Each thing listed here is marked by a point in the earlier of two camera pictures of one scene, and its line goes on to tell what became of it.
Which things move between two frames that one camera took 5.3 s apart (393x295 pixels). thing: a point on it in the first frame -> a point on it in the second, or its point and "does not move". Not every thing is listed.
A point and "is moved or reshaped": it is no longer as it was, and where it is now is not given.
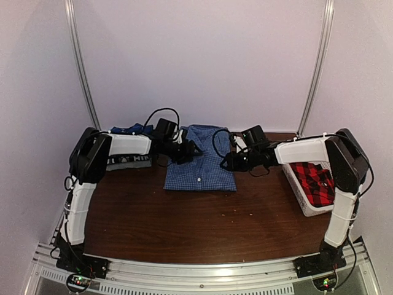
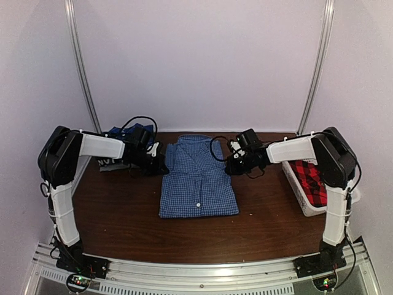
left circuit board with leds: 78,282 does not move
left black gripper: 187,151 -> 159,165
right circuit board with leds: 325,281 does not move
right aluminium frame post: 327,19 does not move
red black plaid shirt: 317,182 does not move
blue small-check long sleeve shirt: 204,173 is moved or reshaped
